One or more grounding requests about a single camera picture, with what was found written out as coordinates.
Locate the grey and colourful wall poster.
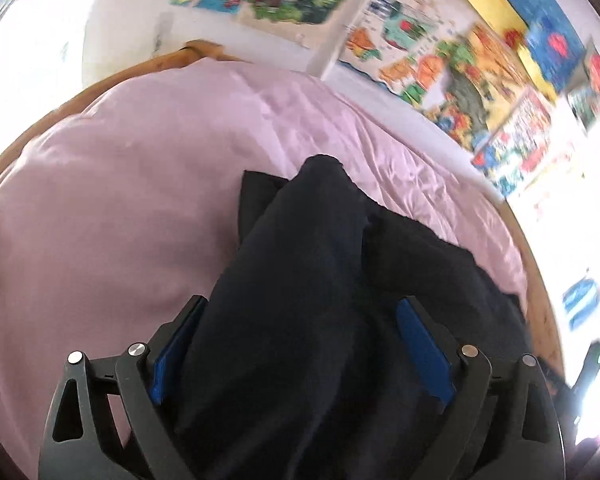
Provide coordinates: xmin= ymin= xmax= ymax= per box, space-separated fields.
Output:
xmin=410 ymin=25 xmax=531 ymax=136

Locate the black padded jacket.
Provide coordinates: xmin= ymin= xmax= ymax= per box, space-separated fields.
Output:
xmin=172 ymin=154 xmax=536 ymax=480

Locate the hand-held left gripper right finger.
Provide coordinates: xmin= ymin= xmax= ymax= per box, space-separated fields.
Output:
xmin=396 ymin=296 xmax=566 ymax=480

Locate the yellow and blue wall poster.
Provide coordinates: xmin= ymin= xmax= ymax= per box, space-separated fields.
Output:
xmin=415 ymin=0 xmax=588 ymax=101

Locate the blue container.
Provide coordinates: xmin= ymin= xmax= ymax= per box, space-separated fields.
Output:
xmin=561 ymin=276 xmax=599 ymax=332

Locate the fish print wall poster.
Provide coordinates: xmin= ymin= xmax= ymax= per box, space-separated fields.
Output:
xmin=337 ymin=0 xmax=481 ymax=96

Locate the wooden bed frame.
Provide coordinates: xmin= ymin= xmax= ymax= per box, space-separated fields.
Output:
xmin=0 ymin=40 xmax=566 ymax=381

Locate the pink bed sheet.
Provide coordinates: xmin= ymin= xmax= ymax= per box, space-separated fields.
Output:
xmin=0 ymin=55 xmax=531 ymax=480

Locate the small red and green wall poster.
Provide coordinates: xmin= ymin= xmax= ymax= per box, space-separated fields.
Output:
xmin=567 ymin=40 xmax=600 ymax=133

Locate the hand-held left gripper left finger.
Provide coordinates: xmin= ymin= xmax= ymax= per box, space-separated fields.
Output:
xmin=37 ymin=294 xmax=211 ymax=480

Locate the busy colourful wall poster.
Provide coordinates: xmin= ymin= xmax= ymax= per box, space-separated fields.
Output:
xmin=472 ymin=85 xmax=556 ymax=198

